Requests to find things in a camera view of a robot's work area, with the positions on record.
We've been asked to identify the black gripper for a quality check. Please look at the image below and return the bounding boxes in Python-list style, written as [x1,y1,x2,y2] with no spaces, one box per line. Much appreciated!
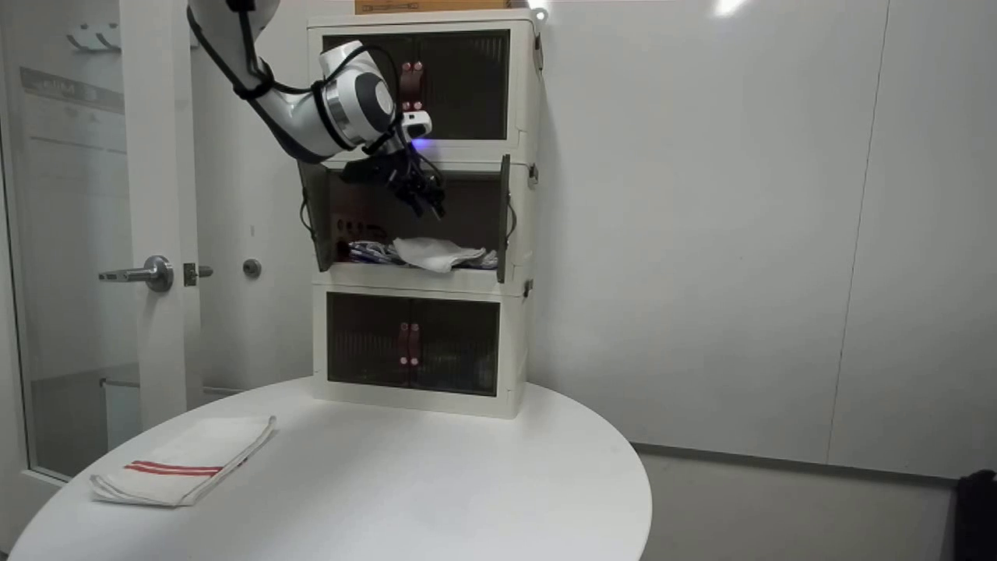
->
[354,141,451,221]

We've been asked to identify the white towel with blue stripes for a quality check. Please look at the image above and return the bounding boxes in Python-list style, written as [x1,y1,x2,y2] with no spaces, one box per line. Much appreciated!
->
[386,233,478,276]

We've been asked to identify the ribbed grey cabinet door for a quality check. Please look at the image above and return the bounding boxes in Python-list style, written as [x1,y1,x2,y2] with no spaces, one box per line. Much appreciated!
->
[495,154,519,286]

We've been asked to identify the white slatted bin frame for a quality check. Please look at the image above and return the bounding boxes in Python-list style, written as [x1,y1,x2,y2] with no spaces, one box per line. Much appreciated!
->
[295,162,337,274]

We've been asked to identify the white three-tier storage cabinet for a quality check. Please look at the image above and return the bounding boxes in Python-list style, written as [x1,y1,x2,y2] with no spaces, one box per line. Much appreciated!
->
[305,8,546,421]

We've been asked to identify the white towel with red stripes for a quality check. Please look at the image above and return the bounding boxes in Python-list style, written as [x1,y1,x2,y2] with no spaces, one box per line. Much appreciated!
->
[88,415,281,511]

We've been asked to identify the cardboard box with black label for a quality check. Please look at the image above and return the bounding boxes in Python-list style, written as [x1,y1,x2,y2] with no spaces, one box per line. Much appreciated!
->
[353,0,523,16]

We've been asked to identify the silver door lock turn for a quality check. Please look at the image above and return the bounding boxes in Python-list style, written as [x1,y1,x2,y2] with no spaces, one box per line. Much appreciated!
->
[182,257,217,289]

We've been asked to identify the white room door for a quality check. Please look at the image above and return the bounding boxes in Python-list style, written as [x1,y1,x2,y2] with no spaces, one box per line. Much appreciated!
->
[0,0,208,555]

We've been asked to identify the white coat hooks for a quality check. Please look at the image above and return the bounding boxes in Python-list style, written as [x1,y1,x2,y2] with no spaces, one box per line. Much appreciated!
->
[65,23,124,56]

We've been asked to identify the black bag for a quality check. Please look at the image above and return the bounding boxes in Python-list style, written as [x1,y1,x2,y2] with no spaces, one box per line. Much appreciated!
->
[950,468,997,561]

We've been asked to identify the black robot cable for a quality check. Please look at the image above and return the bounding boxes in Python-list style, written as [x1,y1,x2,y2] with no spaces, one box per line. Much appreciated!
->
[231,0,368,106]

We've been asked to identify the silver door lever handle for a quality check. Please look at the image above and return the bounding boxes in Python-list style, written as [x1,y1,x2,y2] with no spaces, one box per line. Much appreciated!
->
[98,251,176,296]

